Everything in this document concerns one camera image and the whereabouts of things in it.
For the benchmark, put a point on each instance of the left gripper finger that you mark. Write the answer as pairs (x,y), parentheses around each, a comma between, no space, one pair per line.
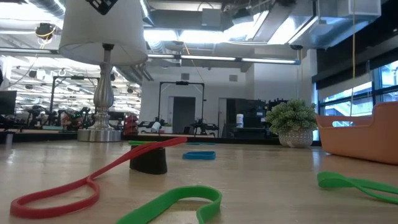
(102,6)

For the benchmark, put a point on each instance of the green rubber band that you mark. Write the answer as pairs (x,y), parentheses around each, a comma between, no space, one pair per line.
(186,190)
(140,143)
(329,180)

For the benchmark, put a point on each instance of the wide black rubber band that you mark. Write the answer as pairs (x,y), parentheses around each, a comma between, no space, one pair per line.
(149,165)

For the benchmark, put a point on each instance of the blue rubber band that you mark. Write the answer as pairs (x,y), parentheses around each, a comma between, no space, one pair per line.
(199,156)

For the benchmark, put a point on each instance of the red rubber band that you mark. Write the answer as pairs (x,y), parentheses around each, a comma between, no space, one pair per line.
(46,211)

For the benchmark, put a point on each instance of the background black robot arm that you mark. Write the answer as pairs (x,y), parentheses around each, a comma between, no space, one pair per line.
(203,126)

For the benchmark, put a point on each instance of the orange plastic bin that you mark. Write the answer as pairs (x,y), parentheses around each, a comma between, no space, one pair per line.
(357,143)

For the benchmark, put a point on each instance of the white shade silver table lamp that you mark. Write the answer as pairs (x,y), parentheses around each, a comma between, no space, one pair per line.
(102,93)

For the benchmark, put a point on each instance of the ceiling light strip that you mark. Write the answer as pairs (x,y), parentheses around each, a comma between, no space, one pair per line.
(208,58)

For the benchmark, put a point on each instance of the red stacked stools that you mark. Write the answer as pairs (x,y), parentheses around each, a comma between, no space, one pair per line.
(131,124)

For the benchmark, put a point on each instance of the black monitor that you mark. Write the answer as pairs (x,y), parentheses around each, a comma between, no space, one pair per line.
(7,102)

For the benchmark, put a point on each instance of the grey door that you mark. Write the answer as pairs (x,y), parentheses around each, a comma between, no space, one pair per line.
(183,115)

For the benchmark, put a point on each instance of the black cabinet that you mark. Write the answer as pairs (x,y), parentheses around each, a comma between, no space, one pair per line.
(248,109)

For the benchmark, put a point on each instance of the white canister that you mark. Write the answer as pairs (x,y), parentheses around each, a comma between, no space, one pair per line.
(239,121)

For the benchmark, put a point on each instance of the green potted plant white pot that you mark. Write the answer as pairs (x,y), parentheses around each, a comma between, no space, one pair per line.
(292,116)

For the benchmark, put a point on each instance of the black camera rig frame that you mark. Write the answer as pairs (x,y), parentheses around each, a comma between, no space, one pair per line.
(182,83)
(77,77)

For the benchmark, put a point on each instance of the silver air duct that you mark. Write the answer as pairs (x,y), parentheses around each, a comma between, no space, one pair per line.
(311,31)

